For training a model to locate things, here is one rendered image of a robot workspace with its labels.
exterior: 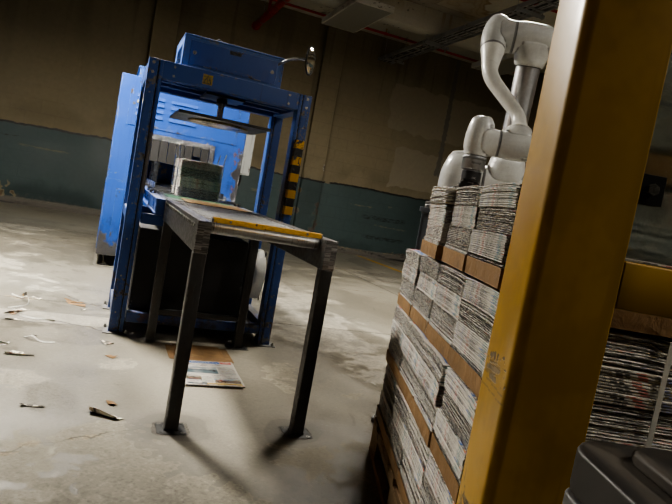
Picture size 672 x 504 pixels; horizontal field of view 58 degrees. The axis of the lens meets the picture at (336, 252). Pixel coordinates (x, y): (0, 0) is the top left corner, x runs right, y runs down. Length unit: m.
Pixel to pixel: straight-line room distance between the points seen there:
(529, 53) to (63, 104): 9.17
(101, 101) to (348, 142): 4.43
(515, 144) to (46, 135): 9.40
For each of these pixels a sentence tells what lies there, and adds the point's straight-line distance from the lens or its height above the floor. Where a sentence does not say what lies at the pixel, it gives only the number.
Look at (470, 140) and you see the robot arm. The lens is 2.40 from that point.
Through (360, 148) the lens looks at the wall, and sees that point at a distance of 11.96.
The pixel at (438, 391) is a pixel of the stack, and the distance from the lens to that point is 1.61.
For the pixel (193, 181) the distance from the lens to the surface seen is 4.35.
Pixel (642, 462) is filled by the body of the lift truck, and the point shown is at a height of 0.79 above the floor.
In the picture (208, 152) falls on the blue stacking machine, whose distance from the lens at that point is 5.96.
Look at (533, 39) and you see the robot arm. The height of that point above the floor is 1.75.
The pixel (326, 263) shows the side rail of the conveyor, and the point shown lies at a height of 0.71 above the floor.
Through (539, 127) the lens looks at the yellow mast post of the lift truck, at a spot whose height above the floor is 1.07.
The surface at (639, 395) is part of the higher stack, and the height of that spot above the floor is 0.74.
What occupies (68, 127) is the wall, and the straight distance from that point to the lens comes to 11.07.
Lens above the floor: 0.95
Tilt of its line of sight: 5 degrees down
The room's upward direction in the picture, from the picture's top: 10 degrees clockwise
